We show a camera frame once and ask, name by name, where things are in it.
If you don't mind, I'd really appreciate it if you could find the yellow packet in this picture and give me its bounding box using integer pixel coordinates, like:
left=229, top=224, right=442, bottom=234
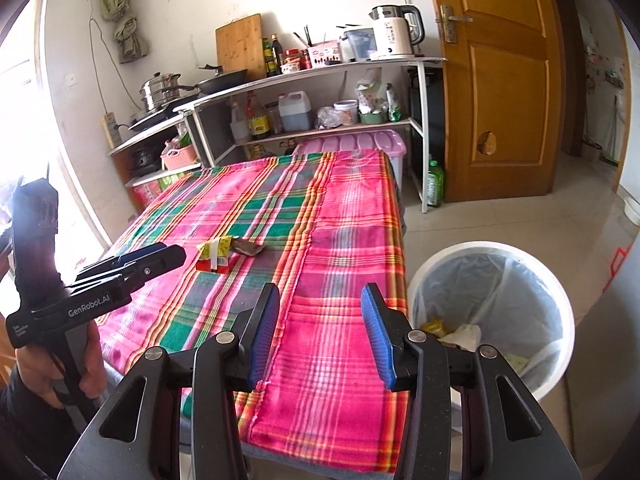
left=420, top=320, right=451, bottom=342

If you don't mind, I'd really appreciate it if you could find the steel steamer pot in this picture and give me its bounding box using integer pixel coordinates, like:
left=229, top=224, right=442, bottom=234
left=139, top=72, right=183, bottom=112

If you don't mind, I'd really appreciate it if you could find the white trash bin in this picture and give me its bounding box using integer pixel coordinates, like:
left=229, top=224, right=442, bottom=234
left=407, top=241, right=576, bottom=431

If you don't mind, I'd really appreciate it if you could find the white metal shelf rack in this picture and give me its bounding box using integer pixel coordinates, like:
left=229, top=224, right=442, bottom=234
left=107, top=56, right=447, bottom=213

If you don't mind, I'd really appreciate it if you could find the pink green plaid blanket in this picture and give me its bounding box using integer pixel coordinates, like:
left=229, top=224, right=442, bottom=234
left=97, top=150, right=408, bottom=461

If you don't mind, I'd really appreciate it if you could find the orange plastic tool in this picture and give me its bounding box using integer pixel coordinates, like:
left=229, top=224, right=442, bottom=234
left=607, top=245, right=633, bottom=291

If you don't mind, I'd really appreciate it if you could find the black induction cooker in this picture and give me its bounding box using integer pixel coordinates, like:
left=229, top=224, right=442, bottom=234
left=127, top=109, right=186, bottom=132

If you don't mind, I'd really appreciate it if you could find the pink storage box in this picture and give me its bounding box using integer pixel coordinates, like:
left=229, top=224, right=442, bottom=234
left=292, top=129, right=407, bottom=196

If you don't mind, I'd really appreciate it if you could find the white jug with dark liquid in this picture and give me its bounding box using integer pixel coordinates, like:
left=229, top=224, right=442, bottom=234
left=278, top=90, right=312, bottom=133

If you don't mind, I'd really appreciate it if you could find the wooden door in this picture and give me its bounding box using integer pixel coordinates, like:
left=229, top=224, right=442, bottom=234
left=422, top=0, right=563, bottom=203

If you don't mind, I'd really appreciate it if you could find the grey water filter pitcher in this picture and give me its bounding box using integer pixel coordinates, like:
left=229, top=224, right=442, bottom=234
left=342, top=28, right=378, bottom=62

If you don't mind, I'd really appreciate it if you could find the beige power strip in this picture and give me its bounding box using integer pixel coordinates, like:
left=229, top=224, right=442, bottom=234
left=103, top=111, right=122, bottom=150

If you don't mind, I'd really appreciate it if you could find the wooden cutting board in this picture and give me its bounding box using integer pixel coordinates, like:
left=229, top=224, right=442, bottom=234
left=215, top=12, right=266, bottom=81

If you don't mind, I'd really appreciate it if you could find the green plastic bottle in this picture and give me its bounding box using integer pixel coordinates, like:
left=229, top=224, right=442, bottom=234
left=426, top=160, right=445, bottom=207

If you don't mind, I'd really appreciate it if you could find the clear plastic bag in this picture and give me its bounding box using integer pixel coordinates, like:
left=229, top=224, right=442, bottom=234
left=315, top=106, right=343, bottom=130

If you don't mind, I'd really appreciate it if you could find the white crumpled paper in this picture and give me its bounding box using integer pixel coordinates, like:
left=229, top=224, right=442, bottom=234
left=445, top=325, right=482, bottom=352

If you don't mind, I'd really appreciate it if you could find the printed plastic bag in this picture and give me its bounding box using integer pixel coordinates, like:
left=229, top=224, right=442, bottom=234
left=355, top=70, right=390, bottom=115

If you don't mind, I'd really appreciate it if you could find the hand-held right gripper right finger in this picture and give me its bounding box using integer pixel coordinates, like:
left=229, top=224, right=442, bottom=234
left=361, top=282, right=583, bottom=480

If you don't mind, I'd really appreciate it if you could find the pink plastic basket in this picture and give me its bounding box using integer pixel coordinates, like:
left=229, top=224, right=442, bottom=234
left=161, top=145, right=198, bottom=171

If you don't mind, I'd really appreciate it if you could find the hanging grey green cloth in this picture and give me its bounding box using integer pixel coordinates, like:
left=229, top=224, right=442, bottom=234
left=100, top=0, right=151, bottom=64

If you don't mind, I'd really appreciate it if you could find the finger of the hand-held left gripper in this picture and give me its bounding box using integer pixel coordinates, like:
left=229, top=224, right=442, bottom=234
left=65, top=245, right=187, bottom=313
left=75, top=242, right=168, bottom=283

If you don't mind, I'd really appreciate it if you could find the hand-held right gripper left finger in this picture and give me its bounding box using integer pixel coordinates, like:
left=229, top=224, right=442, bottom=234
left=57, top=282, right=281, bottom=480

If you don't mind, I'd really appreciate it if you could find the black frying pan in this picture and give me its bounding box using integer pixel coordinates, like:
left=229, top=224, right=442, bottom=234
left=196, top=65, right=248, bottom=95

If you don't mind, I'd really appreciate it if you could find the white lidded tub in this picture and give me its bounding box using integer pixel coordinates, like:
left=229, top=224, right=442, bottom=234
left=333, top=100, right=360, bottom=126

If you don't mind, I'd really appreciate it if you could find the yellow label oil bottle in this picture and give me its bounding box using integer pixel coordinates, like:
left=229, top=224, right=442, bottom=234
left=247, top=92, right=271, bottom=141

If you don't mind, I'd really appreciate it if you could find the clear spray bottle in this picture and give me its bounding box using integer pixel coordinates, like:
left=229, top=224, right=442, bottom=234
left=229, top=101, right=251, bottom=143

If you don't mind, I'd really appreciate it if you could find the person's left forearm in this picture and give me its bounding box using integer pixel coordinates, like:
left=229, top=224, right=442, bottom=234
left=0, top=365, right=96, bottom=480

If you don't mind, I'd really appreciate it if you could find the small yellow red wrapper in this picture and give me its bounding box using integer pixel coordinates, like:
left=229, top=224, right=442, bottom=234
left=196, top=237, right=234, bottom=274

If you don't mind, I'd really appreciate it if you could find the white electric kettle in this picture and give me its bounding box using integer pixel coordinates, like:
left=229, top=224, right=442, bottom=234
left=370, top=4, right=425, bottom=58

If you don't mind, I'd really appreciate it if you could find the clear bin liner bag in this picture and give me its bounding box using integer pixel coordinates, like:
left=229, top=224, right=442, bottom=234
left=415, top=252, right=563, bottom=381

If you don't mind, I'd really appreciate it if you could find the person's left hand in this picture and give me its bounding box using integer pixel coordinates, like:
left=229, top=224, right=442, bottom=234
left=15, top=317, right=107, bottom=408

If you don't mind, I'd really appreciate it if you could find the pink chopstick holder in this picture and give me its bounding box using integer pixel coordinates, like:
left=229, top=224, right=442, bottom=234
left=308, top=44, right=343, bottom=68

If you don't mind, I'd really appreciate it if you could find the metal door handle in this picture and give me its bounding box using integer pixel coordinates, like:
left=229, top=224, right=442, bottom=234
left=439, top=4, right=473, bottom=43

